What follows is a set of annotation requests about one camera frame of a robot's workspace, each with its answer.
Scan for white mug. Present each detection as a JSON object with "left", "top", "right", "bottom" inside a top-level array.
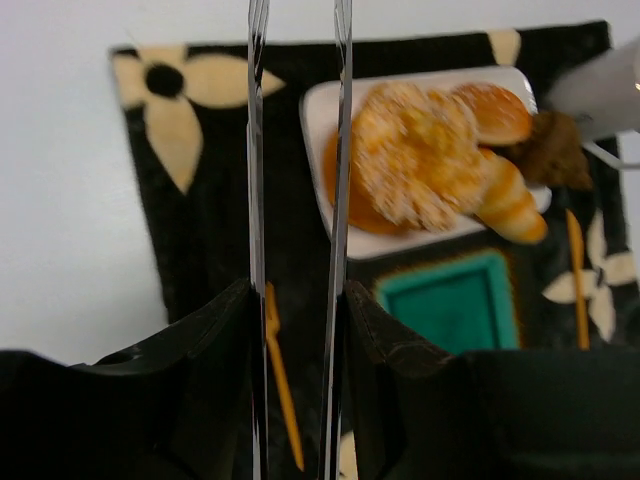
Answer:
[{"left": 544, "top": 38, "right": 639, "bottom": 170}]

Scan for metal serving tongs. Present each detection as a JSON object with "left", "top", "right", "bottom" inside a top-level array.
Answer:
[{"left": 246, "top": 1, "right": 353, "bottom": 479}]

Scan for black floral placemat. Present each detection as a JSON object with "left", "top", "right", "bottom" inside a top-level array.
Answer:
[{"left": 123, "top": 21, "right": 639, "bottom": 471}]

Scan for brown chocolate muffin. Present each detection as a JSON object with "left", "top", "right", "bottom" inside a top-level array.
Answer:
[{"left": 497, "top": 110, "right": 593, "bottom": 191}]

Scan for orange plastic knife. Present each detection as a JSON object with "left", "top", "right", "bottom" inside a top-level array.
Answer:
[{"left": 565, "top": 209, "right": 590, "bottom": 350}]

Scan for small round bun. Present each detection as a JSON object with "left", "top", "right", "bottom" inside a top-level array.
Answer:
[{"left": 452, "top": 82, "right": 533, "bottom": 147}]

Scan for large sugared ring bread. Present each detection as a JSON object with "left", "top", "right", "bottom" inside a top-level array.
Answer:
[{"left": 348, "top": 82, "right": 496, "bottom": 235}]

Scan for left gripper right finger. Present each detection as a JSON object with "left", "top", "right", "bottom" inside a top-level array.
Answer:
[{"left": 345, "top": 281, "right": 639, "bottom": 479}]

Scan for croissant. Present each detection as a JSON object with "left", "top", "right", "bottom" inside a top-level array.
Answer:
[{"left": 475, "top": 148, "right": 548, "bottom": 244}]

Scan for teal square plate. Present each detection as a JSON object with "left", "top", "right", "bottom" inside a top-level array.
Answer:
[{"left": 375, "top": 249, "right": 520, "bottom": 354}]

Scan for white rectangular bread plate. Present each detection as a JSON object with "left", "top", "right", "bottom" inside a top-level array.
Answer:
[{"left": 300, "top": 66, "right": 537, "bottom": 261}]

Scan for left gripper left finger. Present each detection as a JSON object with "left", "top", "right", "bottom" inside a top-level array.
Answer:
[{"left": 1, "top": 279, "right": 251, "bottom": 479}]

